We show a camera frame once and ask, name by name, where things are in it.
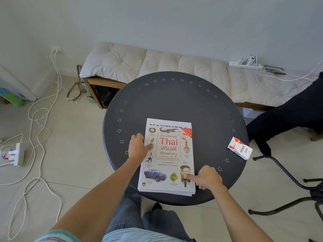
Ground person's right forearm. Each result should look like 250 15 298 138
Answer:
213 182 275 242

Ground white tufted bench cushion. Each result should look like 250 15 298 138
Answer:
79 42 319 107

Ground white magazine under book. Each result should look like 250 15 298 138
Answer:
147 118 193 129

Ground person's striped shirt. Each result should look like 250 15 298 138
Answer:
35 228 188 242

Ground small red white box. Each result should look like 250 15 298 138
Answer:
227 137 253 160

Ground wooden bench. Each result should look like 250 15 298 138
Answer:
82 77 273 112

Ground dark flat item on cushion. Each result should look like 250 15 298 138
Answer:
264 65 287 75

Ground white power strip with wires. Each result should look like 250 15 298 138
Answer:
0 143 26 167

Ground black chair base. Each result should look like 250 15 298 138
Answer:
248 155 323 223

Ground black bag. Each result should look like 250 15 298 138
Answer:
95 85 119 109

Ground long white power cable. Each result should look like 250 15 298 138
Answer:
0 49 63 241

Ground white picture dictionary book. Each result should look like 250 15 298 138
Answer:
138 123 196 197

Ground green blue toy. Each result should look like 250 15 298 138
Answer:
0 88 26 108

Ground thin white charging cable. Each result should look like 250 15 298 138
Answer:
254 56 323 96

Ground green bag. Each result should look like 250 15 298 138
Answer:
84 82 96 104

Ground person's left hand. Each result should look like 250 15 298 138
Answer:
128 133 154 165

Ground person's left forearm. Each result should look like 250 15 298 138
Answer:
49 157 143 242

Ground person's right hand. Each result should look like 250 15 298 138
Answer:
184 165 224 191

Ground person's blue jeans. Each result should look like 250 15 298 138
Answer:
105 186 198 242

